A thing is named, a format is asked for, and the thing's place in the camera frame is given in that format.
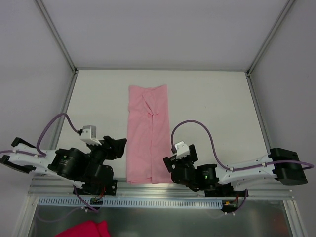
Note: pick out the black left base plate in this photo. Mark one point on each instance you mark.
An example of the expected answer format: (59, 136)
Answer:
(97, 189)

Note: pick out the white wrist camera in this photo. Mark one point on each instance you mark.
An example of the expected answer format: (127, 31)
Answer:
(181, 150)
(88, 135)

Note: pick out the slotted white cable duct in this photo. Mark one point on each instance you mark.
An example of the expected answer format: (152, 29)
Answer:
(131, 202)

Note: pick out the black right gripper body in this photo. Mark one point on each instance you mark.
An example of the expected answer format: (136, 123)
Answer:
(181, 160)

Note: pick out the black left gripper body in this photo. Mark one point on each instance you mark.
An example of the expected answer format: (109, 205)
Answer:
(108, 146)

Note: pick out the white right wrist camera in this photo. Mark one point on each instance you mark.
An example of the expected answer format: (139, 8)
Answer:
(181, 150)

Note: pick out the aluminium frame post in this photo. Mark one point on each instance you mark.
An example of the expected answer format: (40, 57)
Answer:
(54, 32)
(271, 34)

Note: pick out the right aluminium frame post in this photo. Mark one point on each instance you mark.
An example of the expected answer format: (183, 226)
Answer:
(271, 34)

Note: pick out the aluminium mounting rail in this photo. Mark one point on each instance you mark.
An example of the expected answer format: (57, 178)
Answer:
(49, 186)

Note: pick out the pink t-shirt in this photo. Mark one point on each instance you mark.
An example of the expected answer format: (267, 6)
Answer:
(148, 135)

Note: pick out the left aluminium frame post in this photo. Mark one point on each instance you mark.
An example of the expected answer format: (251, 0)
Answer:
(54, 32)

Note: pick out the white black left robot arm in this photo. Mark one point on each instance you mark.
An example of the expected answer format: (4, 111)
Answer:
(67, 164)

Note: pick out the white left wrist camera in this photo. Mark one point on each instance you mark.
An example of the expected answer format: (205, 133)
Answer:
(88, 135)

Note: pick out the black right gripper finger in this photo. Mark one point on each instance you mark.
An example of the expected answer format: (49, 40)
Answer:
(169, 160)
(169, 168)

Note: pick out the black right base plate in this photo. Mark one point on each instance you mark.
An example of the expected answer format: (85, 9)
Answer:
(225, 191)

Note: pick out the red t-shirt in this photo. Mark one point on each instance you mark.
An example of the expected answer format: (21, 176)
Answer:
(87, 229)

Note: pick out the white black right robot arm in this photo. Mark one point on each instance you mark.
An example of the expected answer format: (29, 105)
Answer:
(279, 165)

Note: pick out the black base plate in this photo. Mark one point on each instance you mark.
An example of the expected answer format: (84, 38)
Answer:
(225, 191)
(97, 189)

